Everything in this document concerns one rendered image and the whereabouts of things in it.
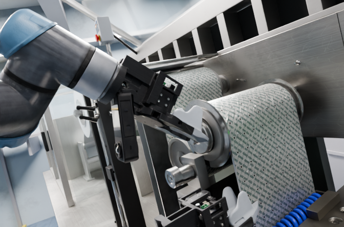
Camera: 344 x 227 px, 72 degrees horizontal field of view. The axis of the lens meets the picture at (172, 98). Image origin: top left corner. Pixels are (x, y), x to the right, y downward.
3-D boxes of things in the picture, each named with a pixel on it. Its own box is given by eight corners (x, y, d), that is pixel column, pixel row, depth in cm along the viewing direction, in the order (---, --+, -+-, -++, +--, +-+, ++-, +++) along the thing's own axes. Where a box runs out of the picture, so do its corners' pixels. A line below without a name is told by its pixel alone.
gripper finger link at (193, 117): (223, 116, 45) (181, 94, 42) (214, 145, 43) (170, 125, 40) (214, 117, 47) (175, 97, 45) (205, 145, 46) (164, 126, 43)
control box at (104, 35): (95, 46, 100) (89, 23, 99) (111, 44, 103) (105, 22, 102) (98, 42, 93) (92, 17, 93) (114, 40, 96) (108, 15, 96)
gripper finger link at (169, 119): (198, 127, 41) (153, 105, 38) (195, 135, 40) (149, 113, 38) (186, 128, 45) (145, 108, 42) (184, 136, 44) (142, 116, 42)
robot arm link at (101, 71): (77, 85, 33) (68, 92, 40) (106, 100, 35) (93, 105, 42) (101, 41, 35) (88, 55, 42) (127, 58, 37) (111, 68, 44)
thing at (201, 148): (181, 119, 52) (203, 119, 46) (189, 116, 53) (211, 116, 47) (189, 152, 53) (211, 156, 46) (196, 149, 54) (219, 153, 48)
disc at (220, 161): (191, 163, 57) (176, 103, 57) (193, 162, 57) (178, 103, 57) (237, 172, 44) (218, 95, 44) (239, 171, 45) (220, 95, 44)
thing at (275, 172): (252, 246, 47) (231, 155, 46) (314, 194, 59) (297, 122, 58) (254, 247, 46) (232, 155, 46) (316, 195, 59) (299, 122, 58)
